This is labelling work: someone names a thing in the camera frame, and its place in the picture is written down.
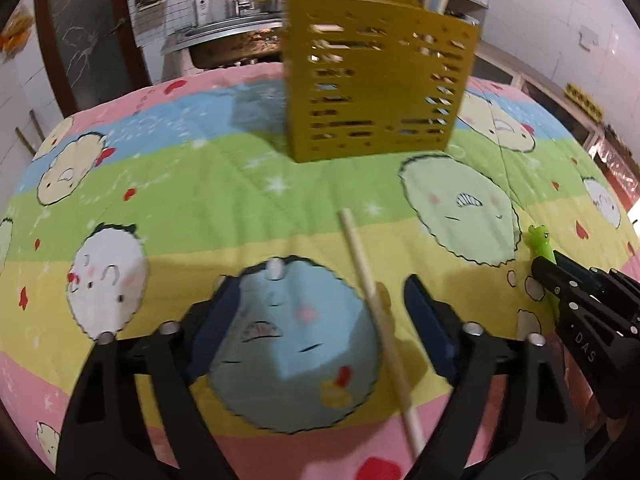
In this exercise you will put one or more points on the steel kitchen sink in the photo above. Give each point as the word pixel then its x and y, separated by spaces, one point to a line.
pixel 225 42

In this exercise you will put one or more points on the yellow egg carton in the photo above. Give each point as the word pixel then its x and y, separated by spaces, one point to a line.
pixel 584 100

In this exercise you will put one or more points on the yellow perforated utensil holder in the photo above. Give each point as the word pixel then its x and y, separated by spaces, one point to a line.
pixel 375 70

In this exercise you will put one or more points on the orange plastic bag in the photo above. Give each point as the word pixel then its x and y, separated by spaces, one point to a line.
pixel 15 32

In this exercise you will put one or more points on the clear red plastic bag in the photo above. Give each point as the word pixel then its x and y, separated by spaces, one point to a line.
pixel 612 162

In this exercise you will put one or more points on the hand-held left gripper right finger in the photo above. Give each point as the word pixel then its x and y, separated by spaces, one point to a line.
pixel 430 320

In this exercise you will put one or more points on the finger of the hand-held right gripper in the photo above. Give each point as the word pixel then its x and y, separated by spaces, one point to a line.
pixel 575 320
pixel 615 290

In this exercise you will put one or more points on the wooden stick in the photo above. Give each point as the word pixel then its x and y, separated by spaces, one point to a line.
pixel 30 132

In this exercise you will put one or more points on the dark wooden glass door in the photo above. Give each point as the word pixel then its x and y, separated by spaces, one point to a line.
pixel 95 35

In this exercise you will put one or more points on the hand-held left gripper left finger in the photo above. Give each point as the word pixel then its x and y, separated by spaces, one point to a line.
pixel 212 330

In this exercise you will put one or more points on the white wall socket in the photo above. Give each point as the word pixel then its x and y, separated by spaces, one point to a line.
pixel 590 41

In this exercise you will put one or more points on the cartoon printed blanket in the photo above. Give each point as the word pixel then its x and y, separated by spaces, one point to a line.
pixel 200 200

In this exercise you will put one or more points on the white soap bottle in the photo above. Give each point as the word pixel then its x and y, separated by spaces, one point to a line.
pixel 202 2

